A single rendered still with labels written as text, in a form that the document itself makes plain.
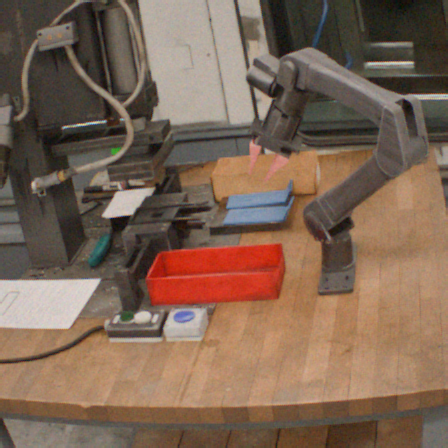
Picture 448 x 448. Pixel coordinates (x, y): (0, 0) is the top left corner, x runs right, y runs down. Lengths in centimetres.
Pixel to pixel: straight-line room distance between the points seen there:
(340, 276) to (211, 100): 93
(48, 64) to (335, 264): 73
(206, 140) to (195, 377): 113
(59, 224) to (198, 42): 76
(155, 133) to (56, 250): 37
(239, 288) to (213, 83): 92
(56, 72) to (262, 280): 61
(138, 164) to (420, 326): 67
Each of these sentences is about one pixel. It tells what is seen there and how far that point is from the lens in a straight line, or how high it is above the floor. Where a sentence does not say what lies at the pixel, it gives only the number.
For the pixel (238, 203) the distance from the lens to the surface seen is 196.
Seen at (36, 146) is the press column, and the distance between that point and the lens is 180.
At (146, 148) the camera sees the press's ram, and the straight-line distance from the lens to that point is 173.
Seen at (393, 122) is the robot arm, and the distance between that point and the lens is 136.
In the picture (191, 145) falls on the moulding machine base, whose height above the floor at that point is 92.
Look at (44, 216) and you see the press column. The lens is 186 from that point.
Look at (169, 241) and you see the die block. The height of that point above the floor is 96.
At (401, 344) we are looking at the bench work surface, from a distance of 139.
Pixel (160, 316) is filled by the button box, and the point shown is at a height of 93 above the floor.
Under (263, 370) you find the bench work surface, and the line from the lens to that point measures 138.
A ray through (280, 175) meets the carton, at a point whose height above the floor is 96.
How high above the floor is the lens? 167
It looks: 24 degrees down
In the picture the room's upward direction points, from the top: 10 degrees counter-clockwise
